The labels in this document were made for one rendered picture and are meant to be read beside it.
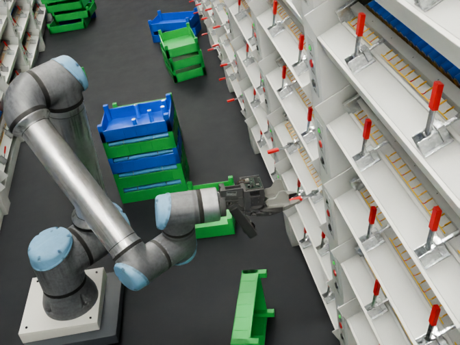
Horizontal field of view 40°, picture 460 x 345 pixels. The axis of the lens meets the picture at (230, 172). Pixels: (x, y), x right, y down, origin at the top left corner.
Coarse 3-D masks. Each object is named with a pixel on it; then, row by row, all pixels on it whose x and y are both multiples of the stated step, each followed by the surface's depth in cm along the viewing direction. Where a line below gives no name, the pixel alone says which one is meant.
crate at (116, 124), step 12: (168, 96) 271; (108, 108) 274; (120, 108) 275; (132, 108) 275; (144, 108) 275; (156, 108) 276; (168, 108) 276; (108, 120) 276; (120, 120) 275; (144, 120) 271; (156, 120) 269; (168, 120) 257; (108, 132) 259; (120, 132) 259; (132, 132) 259; (144, 132) 260; (156, 132) 260
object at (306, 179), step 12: (276, 120) 206; (276, 132) 204; (288, 132) 200; (288, 156) 191; (300, 156) 187; (300, 168) 183; (300, 180) 179; (312, 180) 176; (312, 204) 169; (324, 216) 163; (324, 228) 154
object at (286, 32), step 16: (256, 0) 183; (272, 0) 182; (256, 16) 186; (272, 16) 180; (288, 16) 169; (272, 32) 169; (288, 32) 167; (304, 32) 156; (288, 48) 160; (304, 48) 156; (288, 64) 154; (304, 64) 147; (304, 80) 145
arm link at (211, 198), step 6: (204, 192) 161; (210, 192) 161; (216, 192) 161; (204, 198) 160; (210, 198) 160; (216, 198) 160; (204, 204) 160; (210, 204) 160; (216, 204) 160; (204, 210) 160; (210, 210) 160; (216, 210) 160; (210, 216) 161; (216, 216) 161; (204, 222) 164
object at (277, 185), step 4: (276, 180) 167; (280, 180) 167; (272, 184) 167; (276, 184) 168; (280, 184) 168; (268, 188) 168; (272, 188) 168; (276, 188) 168; (280, 188) 168; (268, 192) 168; (272, 192) 168; (276, 192) 169; (288, 192) 169; (292, 192) 169; (268, 196) 168; (272, 196) 168; (288, 196) 169; (292, 196) 169; (264, 200) 169
